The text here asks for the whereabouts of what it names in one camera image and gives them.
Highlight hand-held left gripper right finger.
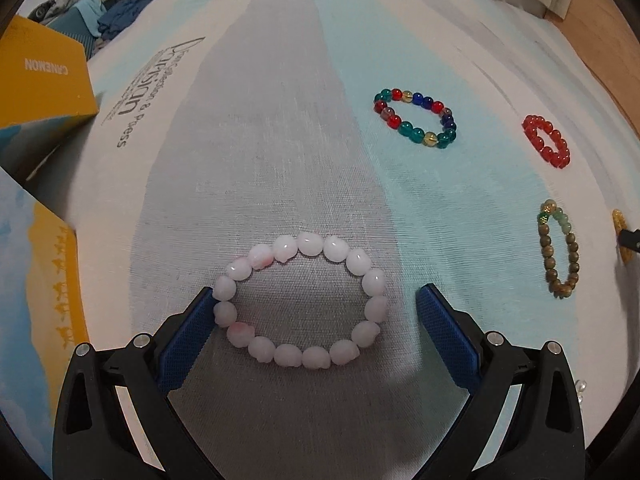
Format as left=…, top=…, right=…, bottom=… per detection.
left=415, top=282, right=586, bottom=480

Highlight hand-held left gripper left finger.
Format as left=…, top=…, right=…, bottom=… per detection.
left=52, top=286, right=221, bottom=480

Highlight yellow bead bracelet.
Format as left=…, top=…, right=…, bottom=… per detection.
left=611, top=209, right=640, bottom=263

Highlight brown wooden bead bracelet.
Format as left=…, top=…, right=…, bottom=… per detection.
left=537, top=200, right=581, bottom=301

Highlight red bead bracelet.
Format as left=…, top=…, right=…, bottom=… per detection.
left=521, top=114, right=572, bottom=170

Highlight pink bead bracelet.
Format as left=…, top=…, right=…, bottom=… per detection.
left=212, top=231, right=390, bottom=370

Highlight multicolour glass bead bracelet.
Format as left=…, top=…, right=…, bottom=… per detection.
left=372, top=87, right=458, bottom=151

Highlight yellow and blue cardboard box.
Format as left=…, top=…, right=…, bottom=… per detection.
left=0, top=14, right=99, bottom=411

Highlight printed striped cloth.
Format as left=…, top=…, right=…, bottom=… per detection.
left=0, top=0, right=640, bottom=466

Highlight dark blue clothes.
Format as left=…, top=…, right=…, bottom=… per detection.
left=97, top=0, right=156, bottom=41

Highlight pile of blue clothes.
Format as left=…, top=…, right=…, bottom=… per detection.
left=49, top=0, right=108, bottom=61

